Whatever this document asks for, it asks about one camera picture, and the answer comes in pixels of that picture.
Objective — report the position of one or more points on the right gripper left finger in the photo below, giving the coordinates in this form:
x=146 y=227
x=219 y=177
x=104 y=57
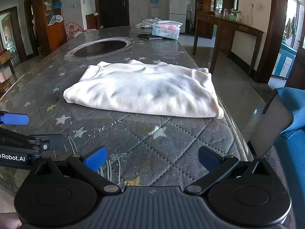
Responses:
x=85 y=168

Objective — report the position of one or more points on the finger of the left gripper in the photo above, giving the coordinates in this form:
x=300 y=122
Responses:
x=50 y=141
x=7 y=118

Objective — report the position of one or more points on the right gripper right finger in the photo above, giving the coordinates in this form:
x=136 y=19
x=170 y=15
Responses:
x=219 y=168

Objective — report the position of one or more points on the cream white garment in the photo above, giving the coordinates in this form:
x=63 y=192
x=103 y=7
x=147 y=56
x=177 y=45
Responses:
x=153 y=89

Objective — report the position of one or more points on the door mat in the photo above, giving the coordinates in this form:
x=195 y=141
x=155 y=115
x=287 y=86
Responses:
x=263 y=90

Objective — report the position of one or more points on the round black induction cooktop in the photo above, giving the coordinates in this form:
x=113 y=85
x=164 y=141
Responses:
x=100 y=48

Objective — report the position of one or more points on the polka dot play tent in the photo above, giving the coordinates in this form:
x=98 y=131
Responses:
x=73 y=30

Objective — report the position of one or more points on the wooden glass side door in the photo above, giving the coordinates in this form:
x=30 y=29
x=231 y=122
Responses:
x=296 y=76

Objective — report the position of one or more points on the wooden shelf cabinet left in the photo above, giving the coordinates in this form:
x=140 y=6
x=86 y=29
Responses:
x=49 y=25

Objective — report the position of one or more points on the wooden console table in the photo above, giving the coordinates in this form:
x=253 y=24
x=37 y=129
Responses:
x=225 y=33

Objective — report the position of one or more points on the tissue box pack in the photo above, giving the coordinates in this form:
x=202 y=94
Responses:
x=167 y=29

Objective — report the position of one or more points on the crumpled patterned cloth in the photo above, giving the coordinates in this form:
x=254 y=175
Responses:
x=149 y=23

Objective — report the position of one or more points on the dark wooden entrance door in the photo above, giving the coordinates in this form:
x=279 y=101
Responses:
x=113 y=13

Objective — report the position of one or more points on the wooden display cabinet right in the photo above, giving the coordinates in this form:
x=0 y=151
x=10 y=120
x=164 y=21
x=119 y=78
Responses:
x=216 y=0

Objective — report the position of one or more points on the water dispenser with blue bottle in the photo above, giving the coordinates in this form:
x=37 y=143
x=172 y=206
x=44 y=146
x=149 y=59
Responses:
x=154 y=8

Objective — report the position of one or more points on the white refrigerator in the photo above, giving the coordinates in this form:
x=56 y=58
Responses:
x=177 y=10

